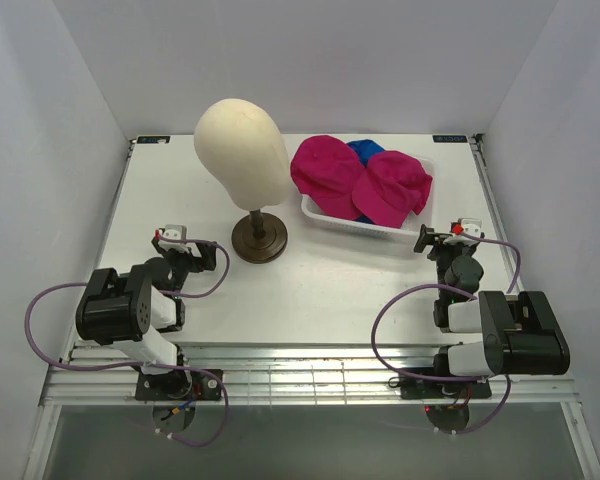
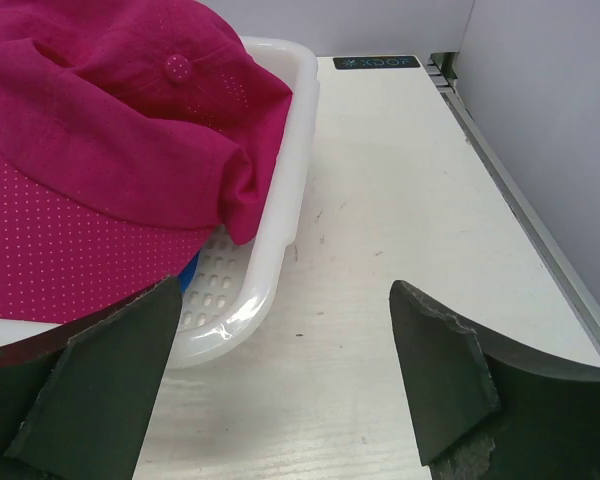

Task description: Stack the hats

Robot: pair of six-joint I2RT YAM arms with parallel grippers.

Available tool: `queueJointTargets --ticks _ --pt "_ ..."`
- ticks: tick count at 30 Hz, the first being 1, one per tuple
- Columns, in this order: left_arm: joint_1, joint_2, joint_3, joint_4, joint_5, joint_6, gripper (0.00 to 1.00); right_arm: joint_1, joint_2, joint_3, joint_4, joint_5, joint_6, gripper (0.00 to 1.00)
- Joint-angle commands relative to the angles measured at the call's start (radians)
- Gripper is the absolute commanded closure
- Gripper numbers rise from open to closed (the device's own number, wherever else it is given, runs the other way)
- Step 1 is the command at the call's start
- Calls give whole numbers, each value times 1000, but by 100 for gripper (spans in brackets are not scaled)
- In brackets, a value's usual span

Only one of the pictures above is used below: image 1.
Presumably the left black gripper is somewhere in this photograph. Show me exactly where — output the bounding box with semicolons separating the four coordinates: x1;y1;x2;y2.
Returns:
152;239;217;298

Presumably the pink cap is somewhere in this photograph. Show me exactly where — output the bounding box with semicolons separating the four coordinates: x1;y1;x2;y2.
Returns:
352;151;433;228
290;135;365;221

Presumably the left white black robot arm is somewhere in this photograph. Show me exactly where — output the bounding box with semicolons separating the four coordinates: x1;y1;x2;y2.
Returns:
76;236;217;400

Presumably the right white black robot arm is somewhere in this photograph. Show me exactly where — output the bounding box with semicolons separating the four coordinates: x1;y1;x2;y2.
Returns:
413;219;571;397

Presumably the white plastic basket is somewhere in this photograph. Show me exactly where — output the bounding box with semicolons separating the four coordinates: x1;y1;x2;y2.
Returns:
301;157;435;240

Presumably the brown round wooden stand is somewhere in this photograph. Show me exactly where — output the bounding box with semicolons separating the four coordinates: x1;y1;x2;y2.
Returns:
231;210;288;264

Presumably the blue cap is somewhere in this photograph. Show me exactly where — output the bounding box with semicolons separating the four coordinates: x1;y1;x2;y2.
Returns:
347;139;385;167

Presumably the cream foam mannequin head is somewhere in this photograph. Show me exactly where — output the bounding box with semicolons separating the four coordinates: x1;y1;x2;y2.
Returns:
194;98;292;211

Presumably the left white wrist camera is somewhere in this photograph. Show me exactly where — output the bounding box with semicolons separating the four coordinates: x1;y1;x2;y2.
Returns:
156;224;189;252

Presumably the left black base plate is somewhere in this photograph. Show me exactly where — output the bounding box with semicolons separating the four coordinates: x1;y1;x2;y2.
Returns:
134;370;222;401

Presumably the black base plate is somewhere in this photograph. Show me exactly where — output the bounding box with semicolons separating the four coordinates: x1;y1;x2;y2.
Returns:
387;375;492;400
134;370;222;401

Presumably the aluminium rail frame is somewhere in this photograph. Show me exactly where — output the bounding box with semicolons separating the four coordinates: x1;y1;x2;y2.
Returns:
38;134;581;407

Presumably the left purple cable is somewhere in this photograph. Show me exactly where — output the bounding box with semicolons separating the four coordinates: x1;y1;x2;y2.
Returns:
24;241;231;448

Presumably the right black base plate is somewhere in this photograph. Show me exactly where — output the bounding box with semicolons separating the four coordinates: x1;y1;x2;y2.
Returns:
387;375;492;400

